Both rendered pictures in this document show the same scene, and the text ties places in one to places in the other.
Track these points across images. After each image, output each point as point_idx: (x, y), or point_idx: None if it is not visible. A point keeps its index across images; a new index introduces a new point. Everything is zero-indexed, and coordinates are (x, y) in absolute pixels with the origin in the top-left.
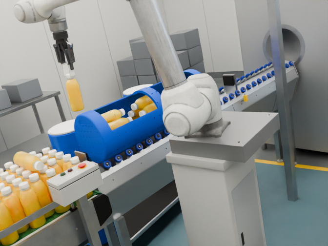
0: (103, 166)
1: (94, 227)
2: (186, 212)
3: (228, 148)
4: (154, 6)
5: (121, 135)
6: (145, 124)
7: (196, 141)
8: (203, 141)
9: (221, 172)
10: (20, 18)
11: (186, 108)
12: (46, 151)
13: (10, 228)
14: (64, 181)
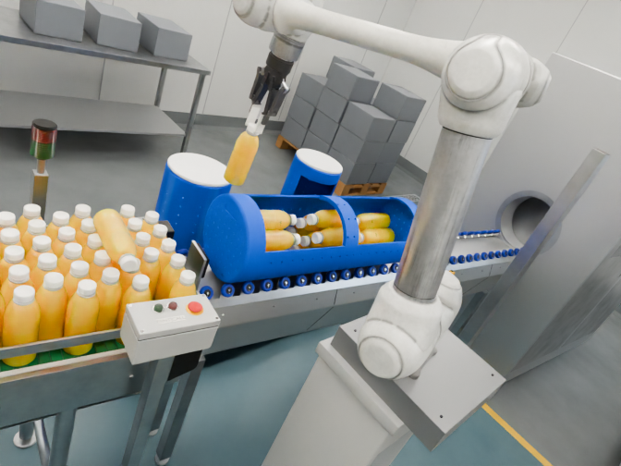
0: (221, 289)
1: (159, 393)
2: (295, 419)
3: (420, 415)
4: (479, 167)
5: (273, 264)
6: (313, 261)
7: None
8: None
9: (386, 431)
10: (239, 10)
11: (411, 348)
12: (152, 218)
13: (26, 348)
14: (155, 329)
